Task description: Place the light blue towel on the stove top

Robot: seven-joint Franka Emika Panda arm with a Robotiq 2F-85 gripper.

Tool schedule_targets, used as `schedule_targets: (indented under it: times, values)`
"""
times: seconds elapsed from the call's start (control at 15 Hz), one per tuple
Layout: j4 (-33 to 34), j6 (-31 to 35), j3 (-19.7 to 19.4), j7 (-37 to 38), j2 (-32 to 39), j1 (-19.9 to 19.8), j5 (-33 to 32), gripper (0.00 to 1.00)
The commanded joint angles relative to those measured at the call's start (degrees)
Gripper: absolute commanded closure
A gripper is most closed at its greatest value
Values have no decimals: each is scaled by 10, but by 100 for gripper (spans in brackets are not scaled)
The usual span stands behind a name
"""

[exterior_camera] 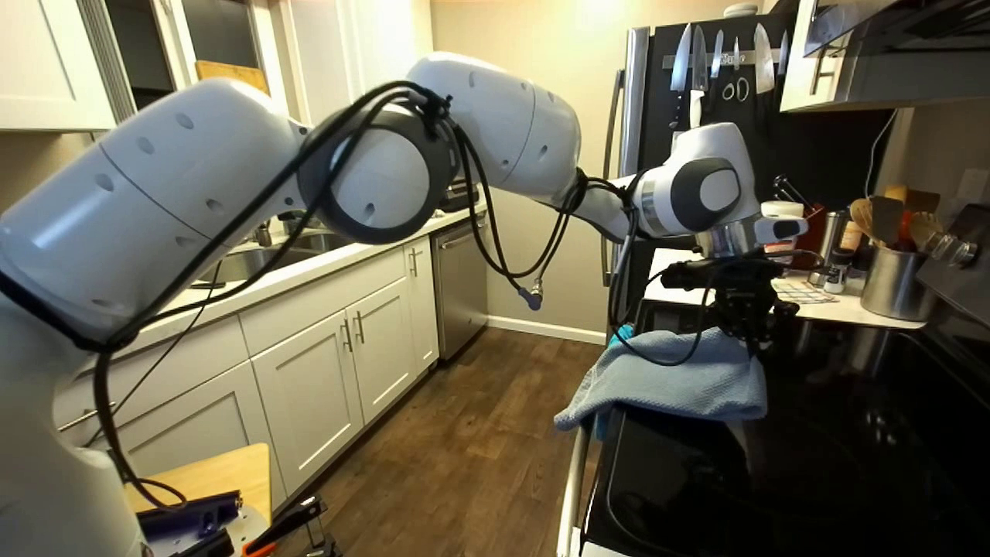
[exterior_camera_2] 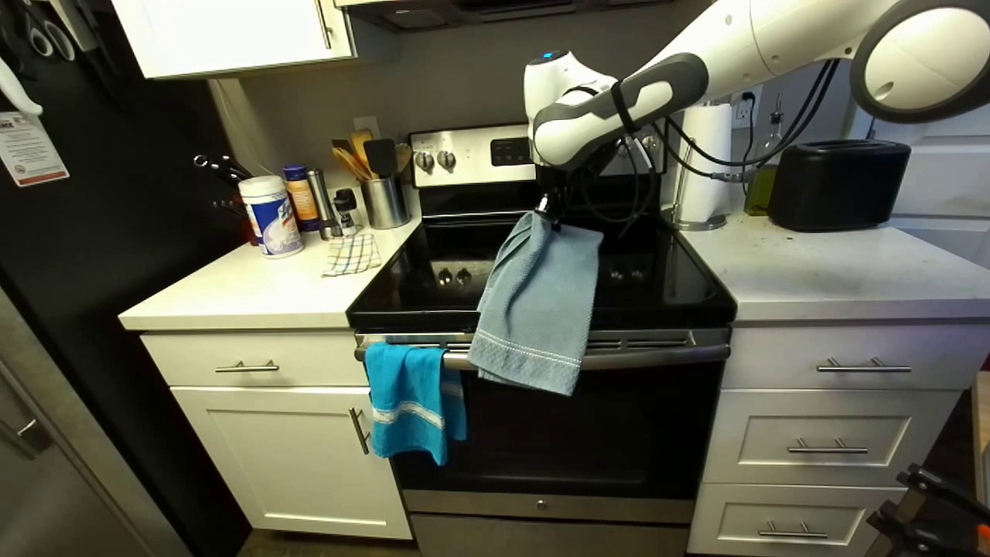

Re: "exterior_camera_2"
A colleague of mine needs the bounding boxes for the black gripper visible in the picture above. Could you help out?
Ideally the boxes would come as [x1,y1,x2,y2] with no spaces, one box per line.
[534,158,606,234]

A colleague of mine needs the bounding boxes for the light grey-blue towel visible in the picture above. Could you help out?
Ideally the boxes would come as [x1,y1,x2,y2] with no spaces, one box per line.
[466,208,606,403]

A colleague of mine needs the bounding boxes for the white paper towel roll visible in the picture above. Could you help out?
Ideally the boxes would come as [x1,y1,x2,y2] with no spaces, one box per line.
[677,100,749,230]

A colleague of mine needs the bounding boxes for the bright blue striped towel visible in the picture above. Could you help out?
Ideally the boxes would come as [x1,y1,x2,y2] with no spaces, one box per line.
[360,341,471,471]

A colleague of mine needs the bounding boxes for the black glass top stove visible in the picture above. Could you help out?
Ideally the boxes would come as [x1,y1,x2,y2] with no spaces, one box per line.
[343,119,739,557]

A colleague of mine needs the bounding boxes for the steel utensil holder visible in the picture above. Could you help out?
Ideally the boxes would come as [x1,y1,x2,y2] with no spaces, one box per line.
[361,173,409,232]

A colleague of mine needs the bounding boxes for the black spatula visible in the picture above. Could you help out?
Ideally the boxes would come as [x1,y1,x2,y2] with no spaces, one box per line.
[360,134,405,181]

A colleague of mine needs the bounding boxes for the small dark bottle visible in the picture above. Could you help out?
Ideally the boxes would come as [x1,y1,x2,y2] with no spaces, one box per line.
[331,186,365,234]

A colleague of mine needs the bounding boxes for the green bottle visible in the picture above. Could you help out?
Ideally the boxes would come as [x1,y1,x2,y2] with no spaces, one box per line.
[741,161,780,219]

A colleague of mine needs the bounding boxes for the wooden spatula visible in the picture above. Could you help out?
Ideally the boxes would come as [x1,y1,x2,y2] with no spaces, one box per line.
[329,129,374,186]

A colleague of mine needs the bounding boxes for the dark range hood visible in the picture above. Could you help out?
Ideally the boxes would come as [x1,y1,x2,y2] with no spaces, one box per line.
[338,0,716,33]

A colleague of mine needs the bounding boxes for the steel shaker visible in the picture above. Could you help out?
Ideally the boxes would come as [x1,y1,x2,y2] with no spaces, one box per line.
[305,168,340,240]

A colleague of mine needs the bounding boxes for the brown spice bottle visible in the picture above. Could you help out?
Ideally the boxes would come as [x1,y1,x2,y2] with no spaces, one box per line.
[280,163,323,232]

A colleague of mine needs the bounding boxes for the white wipes canister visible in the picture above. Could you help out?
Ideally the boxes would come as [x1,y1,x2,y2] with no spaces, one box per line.
[235,173,305,260]

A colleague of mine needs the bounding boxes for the black toaster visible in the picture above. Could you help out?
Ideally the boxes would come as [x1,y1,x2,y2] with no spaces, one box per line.
[763,139,912,234]

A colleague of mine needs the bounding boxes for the white drawer cabinet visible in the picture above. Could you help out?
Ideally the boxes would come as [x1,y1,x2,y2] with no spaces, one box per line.
[683,219,990,557]

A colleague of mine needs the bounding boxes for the white cabinet with door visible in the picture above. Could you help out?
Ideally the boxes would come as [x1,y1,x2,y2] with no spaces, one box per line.
[114,219,419,543]

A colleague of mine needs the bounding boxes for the white upper cabinet beside hood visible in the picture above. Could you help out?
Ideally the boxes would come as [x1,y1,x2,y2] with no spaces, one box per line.
[108,0,360,84]

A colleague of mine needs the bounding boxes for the black steel refrigerator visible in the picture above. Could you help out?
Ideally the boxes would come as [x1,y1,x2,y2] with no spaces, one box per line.
[0,0,257,557]

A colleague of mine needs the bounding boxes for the black tripod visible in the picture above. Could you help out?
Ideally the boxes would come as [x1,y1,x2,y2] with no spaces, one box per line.
[864,462,990,557]

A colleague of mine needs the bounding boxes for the wide blade kitchen knife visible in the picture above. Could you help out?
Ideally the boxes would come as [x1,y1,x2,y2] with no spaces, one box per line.
[44,0,106,55]

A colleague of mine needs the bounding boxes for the white paper tag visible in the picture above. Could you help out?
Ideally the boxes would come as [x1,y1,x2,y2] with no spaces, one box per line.
[0,104,75,190]

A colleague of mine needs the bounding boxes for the white hook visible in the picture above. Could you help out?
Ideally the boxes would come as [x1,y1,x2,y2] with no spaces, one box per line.
[0,55,45,119]

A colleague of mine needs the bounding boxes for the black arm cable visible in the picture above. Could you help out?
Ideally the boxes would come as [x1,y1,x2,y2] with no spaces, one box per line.
[575,58,844,230]

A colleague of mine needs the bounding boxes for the steel oven door handle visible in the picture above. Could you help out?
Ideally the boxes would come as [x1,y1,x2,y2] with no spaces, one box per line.
[353,330,734,377]

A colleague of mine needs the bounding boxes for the white wall outlet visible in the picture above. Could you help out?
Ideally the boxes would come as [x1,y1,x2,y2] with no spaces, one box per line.
[753,96,794,161]

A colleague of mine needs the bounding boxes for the black handled scissors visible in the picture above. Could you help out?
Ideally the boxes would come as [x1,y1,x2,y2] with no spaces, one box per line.
[17,0,62,63]

